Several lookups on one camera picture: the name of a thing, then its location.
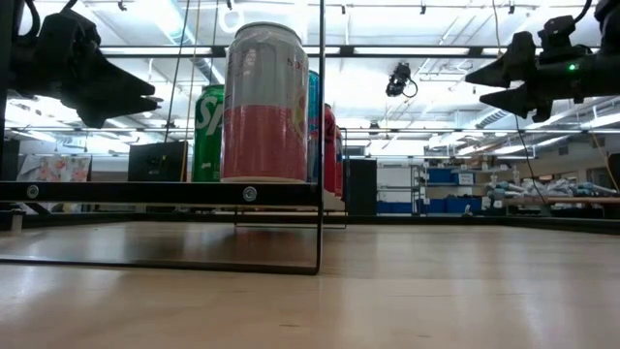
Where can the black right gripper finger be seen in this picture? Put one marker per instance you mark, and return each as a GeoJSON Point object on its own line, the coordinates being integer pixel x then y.
{"type": "Point", "coordinates": [513, 63]}
{"type": "Point", "coordinates": [528, 102]}

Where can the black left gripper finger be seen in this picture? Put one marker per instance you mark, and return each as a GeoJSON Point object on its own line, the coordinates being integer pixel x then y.
{"type": "Point", "coordinates": [116, 109]}
{"type": "Point", "coordinates": [111, 82]}

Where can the green Sprite can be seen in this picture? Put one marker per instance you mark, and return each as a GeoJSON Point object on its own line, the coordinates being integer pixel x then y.
{"type": "Point", "coordinates": [208, 145]}

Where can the pink grapefruit sparkling water can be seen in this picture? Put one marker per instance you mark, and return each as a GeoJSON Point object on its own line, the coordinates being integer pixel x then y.
{"type": "Point", "coordinates": [264, 140]}

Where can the blue silver Red Bull can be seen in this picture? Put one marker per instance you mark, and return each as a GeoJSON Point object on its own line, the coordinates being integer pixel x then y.
{"type": "Point", "coordinates": [313, 126]}

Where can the red cola can black script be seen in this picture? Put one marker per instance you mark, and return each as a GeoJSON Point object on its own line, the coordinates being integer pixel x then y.
{"type": "Point", "coordinates": [329, 155]}

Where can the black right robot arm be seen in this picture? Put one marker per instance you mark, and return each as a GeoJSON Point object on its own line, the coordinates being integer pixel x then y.
{"type": "Point", "coordinates": [605, 72]}

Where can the colourful floral poster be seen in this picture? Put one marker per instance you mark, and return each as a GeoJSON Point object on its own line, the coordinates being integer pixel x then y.
{"type": "Point", "coordinates": [53, 169]}

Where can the wooden workbench with robot parts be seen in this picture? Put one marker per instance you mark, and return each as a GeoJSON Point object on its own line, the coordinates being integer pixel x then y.
{"type": "Point", "coordinates": [557, 199]}

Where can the storage rack with blue bins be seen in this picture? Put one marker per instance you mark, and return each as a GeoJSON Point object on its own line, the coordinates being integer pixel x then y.
{"type": "Point", "coordinates": [441, 175]}

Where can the black cabinet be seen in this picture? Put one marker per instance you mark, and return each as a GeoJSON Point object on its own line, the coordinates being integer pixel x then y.
{"type": "Point", "coordinates": [361, 186]}

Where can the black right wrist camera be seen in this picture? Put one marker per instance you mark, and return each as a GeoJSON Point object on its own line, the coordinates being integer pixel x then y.
{"type": "Point", "coordinates": [557, 39]}

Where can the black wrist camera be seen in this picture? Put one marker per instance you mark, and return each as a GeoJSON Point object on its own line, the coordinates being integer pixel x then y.
{"type": "Point", "coordinates": [557, 39]}
{"type": "Point", "coordinates": [68, 29]}

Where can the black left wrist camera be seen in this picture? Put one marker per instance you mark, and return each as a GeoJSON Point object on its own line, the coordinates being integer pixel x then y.
{"type": "Point", "coordinates": [68, 29]}

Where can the black table edge rail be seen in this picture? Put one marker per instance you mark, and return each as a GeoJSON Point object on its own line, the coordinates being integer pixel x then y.
{"type": "Point", "coordinates": [436, 220]}

